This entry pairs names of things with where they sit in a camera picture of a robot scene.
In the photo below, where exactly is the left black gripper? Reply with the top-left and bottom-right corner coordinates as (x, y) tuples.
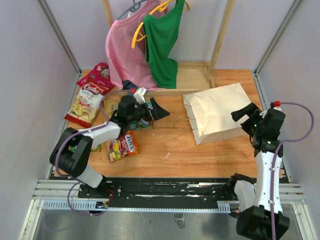
(128, 98), (170, 123)

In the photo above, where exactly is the teal Fox's candy bag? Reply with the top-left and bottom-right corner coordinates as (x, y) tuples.
(129, 119), (154, 131)

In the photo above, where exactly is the beige paper bag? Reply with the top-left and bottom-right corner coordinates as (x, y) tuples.
(183, 82), (251, 145)

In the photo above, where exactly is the teal chips snack bag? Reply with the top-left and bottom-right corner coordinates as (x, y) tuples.
(103, 99), (120, 120)

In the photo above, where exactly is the orange candy bag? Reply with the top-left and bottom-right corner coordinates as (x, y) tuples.
(105, 131), (139, 163)

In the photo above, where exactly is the pink REAL snack bag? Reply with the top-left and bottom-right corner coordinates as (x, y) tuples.
(77, 62), (115, 96)

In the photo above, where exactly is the red Chulpi snack bag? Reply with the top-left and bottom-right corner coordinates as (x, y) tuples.
(64, 80), (111, 128)

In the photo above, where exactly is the green Fox's candy bag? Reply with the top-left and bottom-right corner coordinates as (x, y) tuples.
(69, 143), (102, 153)

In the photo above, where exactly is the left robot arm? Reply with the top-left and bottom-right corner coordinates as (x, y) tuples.
(49, 95), (170, 198)

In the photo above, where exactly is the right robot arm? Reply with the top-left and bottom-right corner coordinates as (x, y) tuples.
(226, 101), (290, 240)

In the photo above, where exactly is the blue cloth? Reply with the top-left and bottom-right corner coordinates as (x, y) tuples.
(122, 80), (138, 90)

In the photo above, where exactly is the wooden clothes rack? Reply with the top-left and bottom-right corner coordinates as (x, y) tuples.
(105, 0), (235, 96)

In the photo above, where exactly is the pink mesh shirt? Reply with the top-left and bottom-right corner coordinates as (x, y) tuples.
(105, 0), (161, 91)

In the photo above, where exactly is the yellow clothes hanger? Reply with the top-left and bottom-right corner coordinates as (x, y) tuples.
(131, 0), (191, 49)

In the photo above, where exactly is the green tank top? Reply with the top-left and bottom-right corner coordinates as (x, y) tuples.
(142, 0), (185, 89)

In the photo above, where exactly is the grey-blue clothes hanger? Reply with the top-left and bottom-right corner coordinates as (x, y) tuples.
(117, 0), (146, 20)

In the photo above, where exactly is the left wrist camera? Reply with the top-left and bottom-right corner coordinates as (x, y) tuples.
(130, 87), (147, 104)

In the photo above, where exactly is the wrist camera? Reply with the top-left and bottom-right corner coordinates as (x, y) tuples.
(130, 87), (147, 104)
(259, 100), (282, 118)

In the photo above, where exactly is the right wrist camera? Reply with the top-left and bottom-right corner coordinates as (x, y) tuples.
(259, 100), (282, 118)

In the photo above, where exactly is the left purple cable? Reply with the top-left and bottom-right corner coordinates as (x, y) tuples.
(54, 88), (137, 217)

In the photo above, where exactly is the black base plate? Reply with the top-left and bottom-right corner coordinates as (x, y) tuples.
(78, 177), (238, 210)

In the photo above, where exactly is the grey cable duct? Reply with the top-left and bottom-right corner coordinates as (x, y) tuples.
(41, 199), (232, 215)

